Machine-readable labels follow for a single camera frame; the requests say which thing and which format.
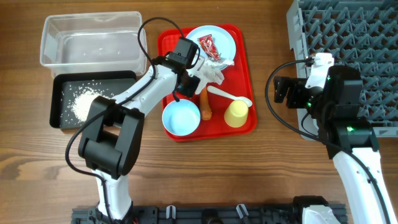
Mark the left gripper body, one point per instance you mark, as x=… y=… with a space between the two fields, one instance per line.
x=190 y=86

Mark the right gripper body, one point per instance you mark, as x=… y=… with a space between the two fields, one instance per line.
x=299 y=97

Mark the white tissue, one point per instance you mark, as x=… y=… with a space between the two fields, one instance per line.
x=209 y=72

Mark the red strawberry snack wrapper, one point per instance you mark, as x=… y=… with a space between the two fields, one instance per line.
x=207 y=44

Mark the orange carrot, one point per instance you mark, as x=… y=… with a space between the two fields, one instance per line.
x=205 y=109

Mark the light blue bowl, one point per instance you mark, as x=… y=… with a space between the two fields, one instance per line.
x=181 y=118

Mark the white rice pile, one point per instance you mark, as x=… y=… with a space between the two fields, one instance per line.
x=77 y=98

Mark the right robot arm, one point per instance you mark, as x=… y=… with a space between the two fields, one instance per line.
x=350 y=141

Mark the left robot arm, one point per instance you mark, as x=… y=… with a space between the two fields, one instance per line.
x=111 y=137

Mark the grey dishwasher rack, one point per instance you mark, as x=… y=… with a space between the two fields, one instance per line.
x=359 y=34

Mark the black waste tray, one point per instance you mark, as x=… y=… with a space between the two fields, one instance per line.
x=115 y=82

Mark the light blue plate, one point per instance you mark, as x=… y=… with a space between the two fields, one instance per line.
x=223 y=40

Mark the red serving tray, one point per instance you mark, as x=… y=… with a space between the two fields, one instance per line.
x=238 y=83

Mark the white plastic spoon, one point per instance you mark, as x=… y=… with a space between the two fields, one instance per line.
x=222 y=93

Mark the yellow plastic cup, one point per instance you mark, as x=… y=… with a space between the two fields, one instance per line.
x=236 y=114

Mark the clear plastic bin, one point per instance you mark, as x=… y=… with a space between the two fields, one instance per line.
x=93 y=42

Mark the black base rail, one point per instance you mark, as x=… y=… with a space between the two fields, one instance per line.
x=268 y=213

